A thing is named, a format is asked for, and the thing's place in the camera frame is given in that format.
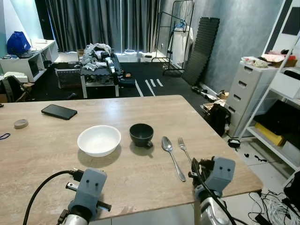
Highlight silver metal fork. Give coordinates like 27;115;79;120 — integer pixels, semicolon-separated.
177;137;193;165

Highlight small black charger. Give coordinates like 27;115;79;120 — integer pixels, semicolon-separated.
228;137;241;148

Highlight white bowl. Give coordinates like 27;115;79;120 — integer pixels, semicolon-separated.
77;125;121;158

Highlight silver metal spoon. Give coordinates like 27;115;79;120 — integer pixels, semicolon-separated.
161;136;187;182

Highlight large black box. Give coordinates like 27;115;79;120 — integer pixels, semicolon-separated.
284;171;300;211

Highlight black backpack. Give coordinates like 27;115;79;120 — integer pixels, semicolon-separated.
206;103;231;136

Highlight black smartphone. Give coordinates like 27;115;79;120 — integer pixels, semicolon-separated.
41;104;78;120

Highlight white shelving unit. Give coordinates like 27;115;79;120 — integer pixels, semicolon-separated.
241;28;300;172

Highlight dark grey cup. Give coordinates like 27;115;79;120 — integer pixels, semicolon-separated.
129;123;154;149

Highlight flat yellow box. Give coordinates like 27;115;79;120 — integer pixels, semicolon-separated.
255;123;286;146

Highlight black case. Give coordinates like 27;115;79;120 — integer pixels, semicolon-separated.
255;99;300;137

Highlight white drawer cabinet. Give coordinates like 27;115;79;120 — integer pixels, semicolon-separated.
225;60;277;137

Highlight low white table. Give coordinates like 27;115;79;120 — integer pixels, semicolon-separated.
81;70;120;98

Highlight black crate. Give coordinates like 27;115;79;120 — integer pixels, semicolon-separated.
55;68;83;90

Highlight black foam mat stack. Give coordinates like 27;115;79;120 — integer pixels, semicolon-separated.
182;17;220;86

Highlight grey clothes pile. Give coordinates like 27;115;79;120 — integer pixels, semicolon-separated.
81;43;123;78

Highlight crumpled white cloth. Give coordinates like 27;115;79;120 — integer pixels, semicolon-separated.
241;56;268;68

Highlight white hanging garment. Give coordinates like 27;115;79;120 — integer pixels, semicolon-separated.
172;27;193;66

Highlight white desk shelf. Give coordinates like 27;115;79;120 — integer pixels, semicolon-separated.
0;39;59;83

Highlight black metal clothes rack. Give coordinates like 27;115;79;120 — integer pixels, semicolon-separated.
156;0;195;75

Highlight open cardboard box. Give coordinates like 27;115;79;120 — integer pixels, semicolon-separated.
262;53;298;68

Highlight blue bag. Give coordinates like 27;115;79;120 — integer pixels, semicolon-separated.
7;31;31;55

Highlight dark grey curtain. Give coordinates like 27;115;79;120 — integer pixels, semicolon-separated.
46;0;162;53

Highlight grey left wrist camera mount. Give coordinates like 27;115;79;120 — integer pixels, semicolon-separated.
68;168;107;220

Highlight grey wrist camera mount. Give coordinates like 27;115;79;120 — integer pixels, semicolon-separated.
204;156;236;196
68;168;107;220

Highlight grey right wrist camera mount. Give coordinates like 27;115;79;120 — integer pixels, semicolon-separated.
204;156;236;196

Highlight white cable bundle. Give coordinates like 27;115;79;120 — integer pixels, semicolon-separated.
260;190;300;225

